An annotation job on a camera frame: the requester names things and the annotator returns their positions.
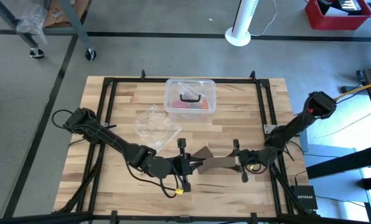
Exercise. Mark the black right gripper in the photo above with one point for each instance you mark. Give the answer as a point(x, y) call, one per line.
point(249, 159)

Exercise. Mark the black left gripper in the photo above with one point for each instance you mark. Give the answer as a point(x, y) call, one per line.
point(182, 166)

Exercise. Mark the tan elastic bandage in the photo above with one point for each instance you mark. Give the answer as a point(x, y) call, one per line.
point(218, 165)

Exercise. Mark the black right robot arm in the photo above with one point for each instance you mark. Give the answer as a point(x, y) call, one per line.
point(294, 124)

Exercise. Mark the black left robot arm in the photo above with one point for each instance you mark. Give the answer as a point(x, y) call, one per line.
point(110, 140)

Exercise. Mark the pink-red bandage roll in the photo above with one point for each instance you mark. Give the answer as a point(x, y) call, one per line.
point(180, 104)

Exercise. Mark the orange bandage roll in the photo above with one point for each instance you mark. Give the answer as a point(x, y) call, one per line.
point(205, 103)

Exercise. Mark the large crumpled clear plastic bag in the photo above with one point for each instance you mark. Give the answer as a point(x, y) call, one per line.
point(156, 127)

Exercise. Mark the clear plastic storage bin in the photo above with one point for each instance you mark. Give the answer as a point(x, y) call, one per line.
point(173, 90)

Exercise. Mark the small clear plastic bag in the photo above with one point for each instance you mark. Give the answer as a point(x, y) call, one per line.
point(188, 88)

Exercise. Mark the red plastic crate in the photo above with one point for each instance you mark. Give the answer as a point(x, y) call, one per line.
point(338, 23)

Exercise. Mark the grey metal cart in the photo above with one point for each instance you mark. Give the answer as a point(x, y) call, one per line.
point(75, 28)

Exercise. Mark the black keyboard device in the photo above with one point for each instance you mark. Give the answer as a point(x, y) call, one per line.
point(347, 3)

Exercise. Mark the brown cardboard piece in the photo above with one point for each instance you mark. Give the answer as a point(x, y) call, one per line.
point(53, 18)

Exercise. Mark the clear plastic sheet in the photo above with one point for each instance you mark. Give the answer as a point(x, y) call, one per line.
point(33, 18)

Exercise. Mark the silver corner bracket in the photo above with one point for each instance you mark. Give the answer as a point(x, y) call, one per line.
point(269, 128)

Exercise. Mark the black Netgear network switch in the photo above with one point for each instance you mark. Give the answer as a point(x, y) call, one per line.
point(303, 197)

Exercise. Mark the black aluminium table frame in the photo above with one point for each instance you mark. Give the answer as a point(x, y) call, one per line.
point(142, 80)

